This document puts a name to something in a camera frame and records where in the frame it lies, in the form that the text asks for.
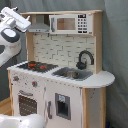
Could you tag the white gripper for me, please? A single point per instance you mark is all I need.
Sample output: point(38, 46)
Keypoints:
point(10, 15)

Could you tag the toy microwave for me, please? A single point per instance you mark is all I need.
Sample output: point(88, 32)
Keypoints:
point(71, 24)

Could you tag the white oven door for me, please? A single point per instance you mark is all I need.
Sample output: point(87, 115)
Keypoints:
point(28, 105)

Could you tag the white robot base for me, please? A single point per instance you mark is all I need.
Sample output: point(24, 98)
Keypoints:
point(20, 121)

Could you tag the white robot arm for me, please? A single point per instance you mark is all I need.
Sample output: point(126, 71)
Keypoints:
point(11, 23)

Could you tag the wooden toy kitchen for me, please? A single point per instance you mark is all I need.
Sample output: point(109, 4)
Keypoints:
point(78, 51)

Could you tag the grey range hood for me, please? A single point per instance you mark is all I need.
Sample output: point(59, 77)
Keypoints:
point(39, 23)

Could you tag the black toy stovetop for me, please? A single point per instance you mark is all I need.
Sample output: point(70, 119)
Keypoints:
point(37, 66)

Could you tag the left red stove knob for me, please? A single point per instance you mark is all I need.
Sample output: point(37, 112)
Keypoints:
point(15, 78)

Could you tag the red stove knob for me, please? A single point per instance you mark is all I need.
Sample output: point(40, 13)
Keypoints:
point(15, 78)
point(34, 83)

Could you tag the right red stove knob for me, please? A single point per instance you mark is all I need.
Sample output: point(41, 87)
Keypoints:
point(34, 83)

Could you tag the grey toy sink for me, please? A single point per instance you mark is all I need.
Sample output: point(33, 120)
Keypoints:
point(73, 74)

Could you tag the white cabinet door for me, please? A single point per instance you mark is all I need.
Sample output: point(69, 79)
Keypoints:
point(64, 106)

